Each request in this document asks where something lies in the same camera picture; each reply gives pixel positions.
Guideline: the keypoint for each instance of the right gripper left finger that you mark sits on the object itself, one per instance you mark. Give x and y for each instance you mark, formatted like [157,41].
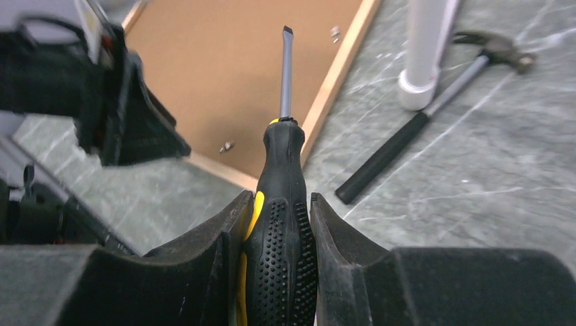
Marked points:
[190,280]

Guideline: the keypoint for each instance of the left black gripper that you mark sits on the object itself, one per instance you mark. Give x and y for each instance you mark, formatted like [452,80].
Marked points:
[114,111]

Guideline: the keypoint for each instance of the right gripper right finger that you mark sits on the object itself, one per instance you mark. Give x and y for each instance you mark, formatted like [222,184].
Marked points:
[361,283]

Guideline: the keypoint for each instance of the yellow black screwdriver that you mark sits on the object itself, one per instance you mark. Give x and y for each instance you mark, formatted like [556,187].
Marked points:
[278,273]

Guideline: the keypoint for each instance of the wooden picture frame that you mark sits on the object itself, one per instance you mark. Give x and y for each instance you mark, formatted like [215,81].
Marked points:
[216,66]

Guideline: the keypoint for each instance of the white PVC pipe structure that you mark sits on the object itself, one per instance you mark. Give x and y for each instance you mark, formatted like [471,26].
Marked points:
[429,27]

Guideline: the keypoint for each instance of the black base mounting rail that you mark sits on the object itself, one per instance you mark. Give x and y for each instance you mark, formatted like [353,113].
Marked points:
[36,209]

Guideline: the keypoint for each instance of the black handle hammer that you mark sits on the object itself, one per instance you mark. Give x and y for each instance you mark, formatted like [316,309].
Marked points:
[495,49]

